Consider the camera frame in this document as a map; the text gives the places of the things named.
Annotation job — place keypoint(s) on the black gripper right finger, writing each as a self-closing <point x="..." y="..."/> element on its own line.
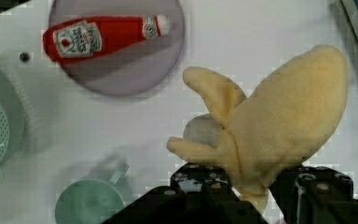
<point x="315" y="195"/>

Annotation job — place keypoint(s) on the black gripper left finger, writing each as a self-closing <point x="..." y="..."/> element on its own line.
<point x="197" y="194"/>

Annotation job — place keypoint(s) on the yellow plush banana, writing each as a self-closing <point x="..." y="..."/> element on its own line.
<point x="289" y="116"/>

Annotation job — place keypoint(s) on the green mug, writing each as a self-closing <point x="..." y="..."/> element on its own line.
<point x="93" y="201"/>

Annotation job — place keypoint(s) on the grey round plate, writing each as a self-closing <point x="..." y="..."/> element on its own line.
<point x="137" y="68"/>

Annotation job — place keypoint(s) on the red ketchup bottle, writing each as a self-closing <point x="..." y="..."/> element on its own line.
<point x="93" y="37"/>

